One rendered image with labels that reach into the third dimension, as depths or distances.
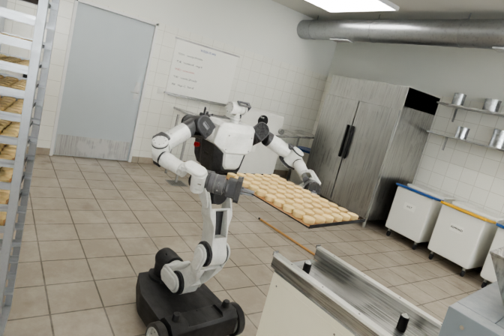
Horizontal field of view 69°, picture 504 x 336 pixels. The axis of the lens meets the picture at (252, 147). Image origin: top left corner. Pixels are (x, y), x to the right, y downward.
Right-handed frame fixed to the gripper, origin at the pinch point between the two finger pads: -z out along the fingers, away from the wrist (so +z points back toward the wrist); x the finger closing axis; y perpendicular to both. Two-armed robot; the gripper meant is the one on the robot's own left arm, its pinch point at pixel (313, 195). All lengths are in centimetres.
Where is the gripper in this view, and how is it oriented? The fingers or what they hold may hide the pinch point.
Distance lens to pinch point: 193.9
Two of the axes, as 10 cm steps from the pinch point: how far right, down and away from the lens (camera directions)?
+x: 2.4, -9.6, -1.6
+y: 9.7, 2.5, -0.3
